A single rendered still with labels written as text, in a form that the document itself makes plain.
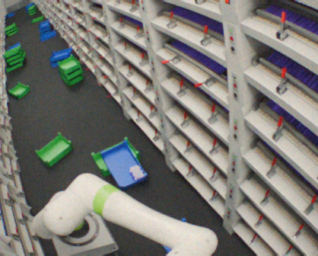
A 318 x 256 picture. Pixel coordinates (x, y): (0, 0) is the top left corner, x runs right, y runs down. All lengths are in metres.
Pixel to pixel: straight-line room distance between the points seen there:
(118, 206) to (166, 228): 0.17
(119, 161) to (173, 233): 1.51
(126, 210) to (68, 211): 0.19
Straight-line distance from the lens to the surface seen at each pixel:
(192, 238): 0.86
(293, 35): 0.95
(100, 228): 1.61
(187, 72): 1.53
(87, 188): 1.04
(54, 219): 1.00
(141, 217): 0.93
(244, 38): 1.09
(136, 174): 2.21
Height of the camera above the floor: 1.66
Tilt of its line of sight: 39 degrees down
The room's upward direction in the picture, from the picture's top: 10 degrees counter-clockwise
